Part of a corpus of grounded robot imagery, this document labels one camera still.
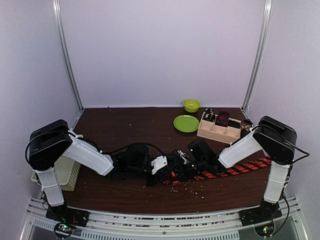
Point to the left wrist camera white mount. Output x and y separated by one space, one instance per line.
158 163

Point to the red navy striped tie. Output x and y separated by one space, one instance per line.
176 176

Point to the left aluminium frame post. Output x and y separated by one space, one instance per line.
65 53

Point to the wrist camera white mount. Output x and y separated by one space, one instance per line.
181 157
158 163

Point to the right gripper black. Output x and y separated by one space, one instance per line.
183 176

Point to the black white patterned rolled tie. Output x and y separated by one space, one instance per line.
209 115

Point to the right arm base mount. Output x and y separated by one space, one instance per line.
265 212

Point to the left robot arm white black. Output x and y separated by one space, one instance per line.
82 151

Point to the green bowl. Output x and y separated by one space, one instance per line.
191 105

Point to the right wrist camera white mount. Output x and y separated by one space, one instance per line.
181 157

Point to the pale green perforated basket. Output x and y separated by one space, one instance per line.
67 175

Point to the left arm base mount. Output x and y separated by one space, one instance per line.
67 215

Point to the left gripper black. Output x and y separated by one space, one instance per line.
159 177

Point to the red navy rolled tie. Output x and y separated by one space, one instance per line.
222 119

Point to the brown patterned rolled tie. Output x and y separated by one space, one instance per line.
246 125

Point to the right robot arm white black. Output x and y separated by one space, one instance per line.
276 139

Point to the aluminium frame post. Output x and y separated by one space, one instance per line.
257 64
65 53

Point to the right aluminium frame post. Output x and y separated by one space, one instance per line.
257 64

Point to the green plate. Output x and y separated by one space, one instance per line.
186 123

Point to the wooden compartment box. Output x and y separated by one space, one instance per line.
224 134

